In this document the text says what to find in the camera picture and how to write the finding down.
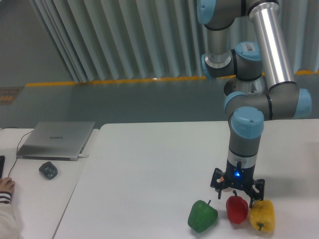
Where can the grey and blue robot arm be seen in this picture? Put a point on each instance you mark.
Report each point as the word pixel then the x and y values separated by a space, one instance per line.
pixel 246 114

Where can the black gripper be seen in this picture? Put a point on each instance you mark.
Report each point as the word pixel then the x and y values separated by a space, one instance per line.
pixel 241 179

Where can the person's hand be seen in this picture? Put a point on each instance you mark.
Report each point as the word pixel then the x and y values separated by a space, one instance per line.
pixel 7 185

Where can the white sleeved forearm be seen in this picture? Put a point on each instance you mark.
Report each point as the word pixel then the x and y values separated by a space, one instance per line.
pixel 8 225

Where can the white usb plug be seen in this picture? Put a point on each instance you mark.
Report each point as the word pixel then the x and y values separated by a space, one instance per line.
pixel 83 156

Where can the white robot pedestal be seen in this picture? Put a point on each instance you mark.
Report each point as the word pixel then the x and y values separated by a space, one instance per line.
pixel 252 87

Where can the yellow bell pepper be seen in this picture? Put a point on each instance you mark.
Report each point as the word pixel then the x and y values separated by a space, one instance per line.
pixel 262 216

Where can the green bell pepper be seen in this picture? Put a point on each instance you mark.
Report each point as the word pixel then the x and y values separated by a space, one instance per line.
pixel 202 216

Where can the silver laptop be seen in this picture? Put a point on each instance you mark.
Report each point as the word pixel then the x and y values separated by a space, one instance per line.
pixel 57 140

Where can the red bell pepper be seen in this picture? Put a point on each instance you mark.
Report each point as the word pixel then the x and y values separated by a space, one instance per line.
pixel 237 209

